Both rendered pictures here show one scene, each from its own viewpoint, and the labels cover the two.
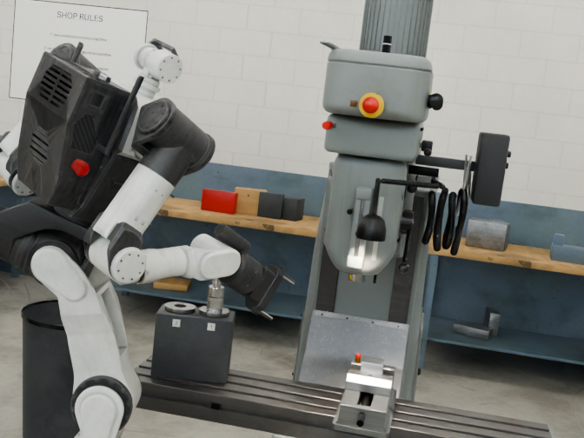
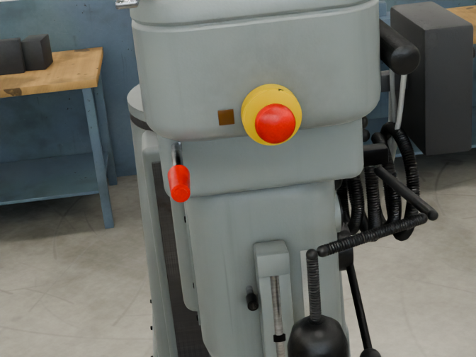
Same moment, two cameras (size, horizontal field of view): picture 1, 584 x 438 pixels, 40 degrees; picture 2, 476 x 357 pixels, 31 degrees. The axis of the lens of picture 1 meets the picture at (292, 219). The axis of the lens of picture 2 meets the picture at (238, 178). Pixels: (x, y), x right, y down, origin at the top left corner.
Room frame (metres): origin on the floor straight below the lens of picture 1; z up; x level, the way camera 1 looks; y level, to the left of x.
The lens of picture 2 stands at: (1.15, 0.07, 2.03)
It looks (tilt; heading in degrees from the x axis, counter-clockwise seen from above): 22 degrees down; 347
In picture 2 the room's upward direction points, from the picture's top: 6 degrees counter-clockwise
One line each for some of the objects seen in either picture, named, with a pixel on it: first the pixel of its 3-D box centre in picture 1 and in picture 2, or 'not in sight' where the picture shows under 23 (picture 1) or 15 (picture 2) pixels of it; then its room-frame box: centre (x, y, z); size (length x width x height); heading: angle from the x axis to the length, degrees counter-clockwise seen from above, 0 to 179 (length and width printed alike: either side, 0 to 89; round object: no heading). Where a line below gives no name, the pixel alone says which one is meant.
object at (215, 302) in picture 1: (215, 299); not in sight; (2.26, 0.19, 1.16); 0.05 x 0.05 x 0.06
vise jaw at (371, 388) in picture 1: (369, 382); not in sight; (2.10, -0.26, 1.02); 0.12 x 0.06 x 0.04; 80
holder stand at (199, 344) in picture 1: (194, 341); not in sight; (2.26, 0.24, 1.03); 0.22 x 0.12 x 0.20; 91
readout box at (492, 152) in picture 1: (491, 168); (432, 75); (2.40, -0.58, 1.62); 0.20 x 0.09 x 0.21; 170
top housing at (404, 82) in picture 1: (381, 89); (241, 18); (2.18, -0.20, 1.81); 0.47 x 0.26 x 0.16; 170
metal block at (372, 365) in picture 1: (371, 370); not in sight; (2.15, -0.27, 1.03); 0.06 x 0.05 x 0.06; 80
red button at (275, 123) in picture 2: (370, 105); (274, 122); (1.91, -0.16, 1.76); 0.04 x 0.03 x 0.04; 80
